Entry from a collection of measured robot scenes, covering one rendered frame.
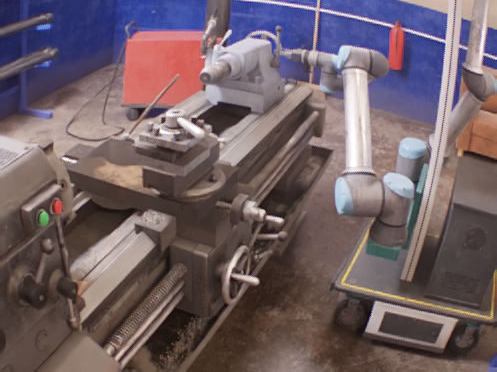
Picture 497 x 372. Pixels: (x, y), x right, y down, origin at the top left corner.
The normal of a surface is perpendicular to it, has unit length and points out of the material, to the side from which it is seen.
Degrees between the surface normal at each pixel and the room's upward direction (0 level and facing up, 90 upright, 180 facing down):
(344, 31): 90
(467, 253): 90
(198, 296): 90
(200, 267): 90
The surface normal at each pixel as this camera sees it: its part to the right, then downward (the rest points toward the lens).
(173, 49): -0.02, 0.46
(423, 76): -0.36, 0.40
